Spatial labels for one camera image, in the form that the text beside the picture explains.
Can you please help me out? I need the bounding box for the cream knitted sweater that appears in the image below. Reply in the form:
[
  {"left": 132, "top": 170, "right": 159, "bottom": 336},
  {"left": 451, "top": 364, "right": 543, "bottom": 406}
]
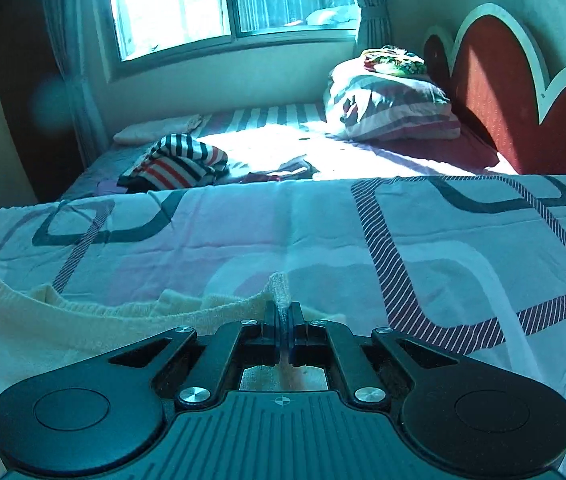
[{"left": 0, "top": 266, "right": 347, "bottom": 480}]

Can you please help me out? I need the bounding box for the patterned bed quilt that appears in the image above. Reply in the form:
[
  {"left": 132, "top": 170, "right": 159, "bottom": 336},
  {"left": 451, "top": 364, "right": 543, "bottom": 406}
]
[{"left": 0, "top": 176, "right": 566, "bottom": 476}]

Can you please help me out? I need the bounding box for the pink small pillow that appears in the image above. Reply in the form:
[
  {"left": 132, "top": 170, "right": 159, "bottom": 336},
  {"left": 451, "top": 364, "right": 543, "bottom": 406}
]
[{"left": 114, "top": 114, "right": 202, "bottom": 146}]

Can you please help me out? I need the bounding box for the striped folded garment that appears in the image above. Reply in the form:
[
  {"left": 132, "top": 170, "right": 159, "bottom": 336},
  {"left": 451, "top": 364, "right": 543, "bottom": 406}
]
[{"left": 117, "top": 133, "right": 228, "bottom": 193}]

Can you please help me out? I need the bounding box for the left teal curtain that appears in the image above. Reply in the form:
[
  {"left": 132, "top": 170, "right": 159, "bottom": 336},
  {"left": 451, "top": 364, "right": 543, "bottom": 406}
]
[{"left": 42, "top": 0, "right": 108, "bottom": 167}]

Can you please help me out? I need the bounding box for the teal curtain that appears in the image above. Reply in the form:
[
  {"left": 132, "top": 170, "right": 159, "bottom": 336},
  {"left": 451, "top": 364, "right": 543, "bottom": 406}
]
[
  {"left": 344, "top": 0, "right": 400, "bottom": 57},
  {"left": 42, "top": 0, "right": 108, "bottom": 167}
]

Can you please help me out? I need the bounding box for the striped grey pillow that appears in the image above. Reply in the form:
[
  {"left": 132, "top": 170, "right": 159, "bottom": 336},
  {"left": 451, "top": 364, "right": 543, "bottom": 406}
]
[{"left": 324, "top": 58, "right": 461, "bottom": 142}]

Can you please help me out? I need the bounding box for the red heart headboard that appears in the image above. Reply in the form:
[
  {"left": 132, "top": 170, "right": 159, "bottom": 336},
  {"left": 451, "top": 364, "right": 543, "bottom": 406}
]
[{"left": 423, "top": 3, "right": 566, "bottom": 174}]

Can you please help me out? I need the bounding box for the colourful folded cloth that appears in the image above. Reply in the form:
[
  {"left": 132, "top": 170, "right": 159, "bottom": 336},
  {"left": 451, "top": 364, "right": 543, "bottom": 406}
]
[{"left": 360, "top": 46, "right": 428, "bottom": 77}]

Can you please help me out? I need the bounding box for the white item on windowsill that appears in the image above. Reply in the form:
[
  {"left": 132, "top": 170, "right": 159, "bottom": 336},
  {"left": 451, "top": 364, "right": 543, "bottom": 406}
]
[{"left": 304, "top": 4, "right": 360, "bottom": 28}]

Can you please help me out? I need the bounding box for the right teal curtain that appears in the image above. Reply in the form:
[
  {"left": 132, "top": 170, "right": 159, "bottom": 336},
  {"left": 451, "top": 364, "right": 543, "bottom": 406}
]
[{"left": 344, "top": 0, "right": 400, "bottom": 57}]

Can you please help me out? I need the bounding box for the window with frame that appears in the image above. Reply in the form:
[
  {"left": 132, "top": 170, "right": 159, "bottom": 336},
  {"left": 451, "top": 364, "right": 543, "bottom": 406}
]
[{"left": 95, "top": 0, "right": 360, "bottom": 79}]

